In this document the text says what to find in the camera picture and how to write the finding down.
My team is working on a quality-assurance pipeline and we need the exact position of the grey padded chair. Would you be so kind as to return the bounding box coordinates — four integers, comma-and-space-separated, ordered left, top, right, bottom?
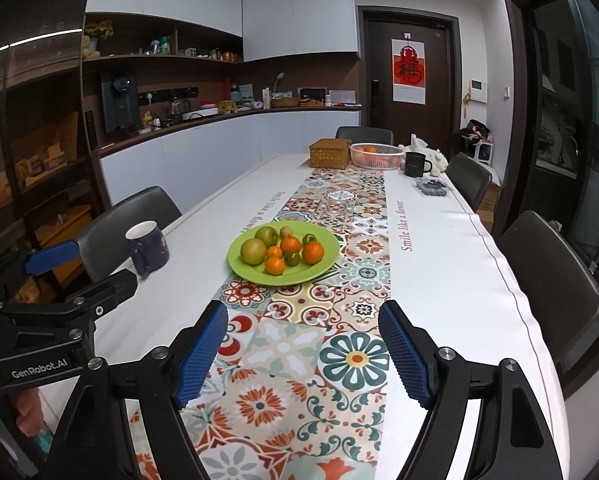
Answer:
444, 152, 493, 211
497, 210, 599, 366
74, 186, 183, 283
335, 126, 395, 147

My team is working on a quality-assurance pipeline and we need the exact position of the patterned table runner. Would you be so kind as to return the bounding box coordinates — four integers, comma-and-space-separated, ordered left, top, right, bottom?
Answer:
127, 167, 393, 480

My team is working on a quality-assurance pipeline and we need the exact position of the white upper cabinet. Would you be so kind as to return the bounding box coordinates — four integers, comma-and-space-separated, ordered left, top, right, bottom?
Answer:
84, 0, 355, 63

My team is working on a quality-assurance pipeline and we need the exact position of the black thermos bottle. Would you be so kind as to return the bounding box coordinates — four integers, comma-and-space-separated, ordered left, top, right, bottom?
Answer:
84, 112, 99, 151

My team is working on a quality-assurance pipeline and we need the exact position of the white cabinet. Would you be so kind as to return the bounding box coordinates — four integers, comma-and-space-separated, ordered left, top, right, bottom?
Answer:
100, 109, 363, 208
84, 0, 355, 63

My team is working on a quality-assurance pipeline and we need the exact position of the navy blue mug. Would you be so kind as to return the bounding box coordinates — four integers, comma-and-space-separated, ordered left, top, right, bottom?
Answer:
125, 220, 170, 277

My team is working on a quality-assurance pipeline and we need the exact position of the clear blueberry box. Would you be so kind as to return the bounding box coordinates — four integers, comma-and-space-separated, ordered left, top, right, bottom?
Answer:
414, 177, 449, 196

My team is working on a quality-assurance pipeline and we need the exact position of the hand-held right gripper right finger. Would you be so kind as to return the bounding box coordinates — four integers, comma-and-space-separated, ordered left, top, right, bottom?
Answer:
378, 300, 565, 480

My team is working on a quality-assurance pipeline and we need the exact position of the red and white wall poster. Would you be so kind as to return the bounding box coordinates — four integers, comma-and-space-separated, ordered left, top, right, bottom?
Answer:
392, 37, 427, 106

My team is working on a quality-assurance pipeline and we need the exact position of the dark green mug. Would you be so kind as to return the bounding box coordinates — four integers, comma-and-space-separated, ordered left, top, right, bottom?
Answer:
404, 152, 433, 178

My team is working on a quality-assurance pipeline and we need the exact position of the black wall appliance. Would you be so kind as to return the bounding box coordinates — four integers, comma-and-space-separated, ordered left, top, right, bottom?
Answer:
100, 71, 139, 133

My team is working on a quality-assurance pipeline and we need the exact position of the white crumpled cloth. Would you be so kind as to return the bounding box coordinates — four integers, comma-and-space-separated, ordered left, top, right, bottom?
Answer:
398, 134, 450, 176

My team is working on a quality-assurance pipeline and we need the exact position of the green plate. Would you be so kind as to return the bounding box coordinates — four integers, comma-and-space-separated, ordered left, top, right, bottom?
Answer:
228, 221, 341, 287

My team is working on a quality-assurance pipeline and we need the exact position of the wicker basket box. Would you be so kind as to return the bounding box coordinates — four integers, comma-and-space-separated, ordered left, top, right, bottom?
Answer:
308, 138, 351, 169

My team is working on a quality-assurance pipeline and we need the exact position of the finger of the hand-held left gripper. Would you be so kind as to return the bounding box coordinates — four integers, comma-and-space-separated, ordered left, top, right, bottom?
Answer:
0, 268, 139, 331
0, 241, 82, 309

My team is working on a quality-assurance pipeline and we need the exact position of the large orange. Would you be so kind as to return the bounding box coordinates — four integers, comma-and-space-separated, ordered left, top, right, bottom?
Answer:
302, 241, 326, 266

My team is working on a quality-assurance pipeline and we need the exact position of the dark bag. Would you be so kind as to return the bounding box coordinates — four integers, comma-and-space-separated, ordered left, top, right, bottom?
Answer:
460, 120, 494, 143

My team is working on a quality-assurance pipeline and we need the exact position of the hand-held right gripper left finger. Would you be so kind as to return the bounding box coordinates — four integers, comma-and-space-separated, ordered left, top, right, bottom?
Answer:
42, 301, 229, 480

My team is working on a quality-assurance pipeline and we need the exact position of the white lower cabinet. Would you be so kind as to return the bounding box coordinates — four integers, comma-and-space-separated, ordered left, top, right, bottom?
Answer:
100, 109, 363, 208

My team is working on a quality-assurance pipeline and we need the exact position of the wooden display cabinet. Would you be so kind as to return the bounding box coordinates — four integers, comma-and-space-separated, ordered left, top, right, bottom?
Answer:
0, 35, 100, 271

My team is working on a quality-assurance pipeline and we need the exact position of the dark brown door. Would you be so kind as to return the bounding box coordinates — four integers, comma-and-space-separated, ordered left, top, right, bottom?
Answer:
358, 6, 461, 156

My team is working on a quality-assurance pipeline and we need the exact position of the person's left hand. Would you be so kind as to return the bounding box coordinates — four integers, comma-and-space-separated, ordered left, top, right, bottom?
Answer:
14, 389, 43, 436

